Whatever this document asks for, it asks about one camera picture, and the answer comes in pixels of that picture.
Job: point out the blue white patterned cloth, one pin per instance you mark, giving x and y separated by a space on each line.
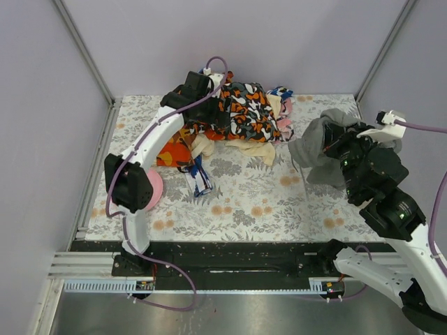
197 178

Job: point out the black orange white patterned cloth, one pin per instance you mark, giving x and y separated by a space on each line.
245 114

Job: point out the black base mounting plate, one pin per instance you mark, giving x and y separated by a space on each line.
229 266

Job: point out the orange red camouflage cloth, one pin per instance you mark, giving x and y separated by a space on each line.
176 153

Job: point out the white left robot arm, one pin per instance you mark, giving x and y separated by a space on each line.
127 185

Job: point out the white slotted cable duct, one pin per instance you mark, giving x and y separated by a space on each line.
108 286

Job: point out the pink white cloth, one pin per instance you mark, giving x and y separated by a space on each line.
282 109

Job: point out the cream beige cloth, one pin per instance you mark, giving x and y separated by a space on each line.
202 145

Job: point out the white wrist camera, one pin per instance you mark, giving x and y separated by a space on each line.
389 129
215 79

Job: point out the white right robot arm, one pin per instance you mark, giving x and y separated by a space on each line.
421 294

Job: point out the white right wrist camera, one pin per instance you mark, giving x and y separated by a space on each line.
389 129

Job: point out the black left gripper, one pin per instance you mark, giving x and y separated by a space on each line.
208 114

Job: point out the grey cloth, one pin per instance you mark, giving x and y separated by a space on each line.
314 150

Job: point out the pink plate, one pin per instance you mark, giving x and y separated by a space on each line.
157 185

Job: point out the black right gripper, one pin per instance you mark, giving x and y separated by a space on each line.
335 140

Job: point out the blue white cloth behind pile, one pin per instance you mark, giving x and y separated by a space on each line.
282 92

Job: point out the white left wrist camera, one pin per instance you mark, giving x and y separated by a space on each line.
215 79

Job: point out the floral patterned table mat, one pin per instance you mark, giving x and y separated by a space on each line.
250 201

